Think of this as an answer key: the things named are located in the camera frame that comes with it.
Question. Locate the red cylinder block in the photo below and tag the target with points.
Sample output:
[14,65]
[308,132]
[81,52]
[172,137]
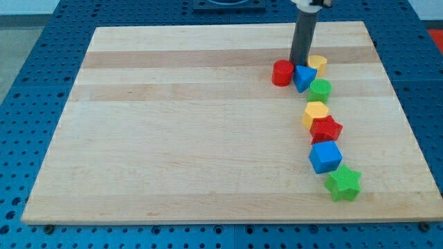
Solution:
[282,73]

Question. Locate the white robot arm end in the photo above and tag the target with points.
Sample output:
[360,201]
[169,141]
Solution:
[312,6]

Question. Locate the wooden board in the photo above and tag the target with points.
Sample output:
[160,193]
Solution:
[182,124]

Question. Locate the blue triangle block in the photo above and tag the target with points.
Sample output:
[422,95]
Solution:
[303,77]

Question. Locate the yellow hexagon block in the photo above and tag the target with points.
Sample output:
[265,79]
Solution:
[313,110]

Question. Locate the red star block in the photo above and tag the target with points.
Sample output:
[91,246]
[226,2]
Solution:
[325,129]

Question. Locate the green cylinder block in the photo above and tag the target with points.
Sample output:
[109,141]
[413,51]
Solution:
[319,91]

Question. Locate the blue cube block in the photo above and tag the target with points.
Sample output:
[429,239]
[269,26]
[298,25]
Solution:
[325,156]

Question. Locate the yellow cylinder block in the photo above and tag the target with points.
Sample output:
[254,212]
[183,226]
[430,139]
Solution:
[317,62]

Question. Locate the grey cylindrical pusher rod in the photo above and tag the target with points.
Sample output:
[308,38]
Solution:
[302,37]

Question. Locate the green star block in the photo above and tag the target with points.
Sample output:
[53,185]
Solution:
[343,184]

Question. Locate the red object at right edge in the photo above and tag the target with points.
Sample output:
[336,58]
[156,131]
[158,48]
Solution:
[437,37]

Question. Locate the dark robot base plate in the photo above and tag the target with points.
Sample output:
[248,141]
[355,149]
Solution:
[227,5]

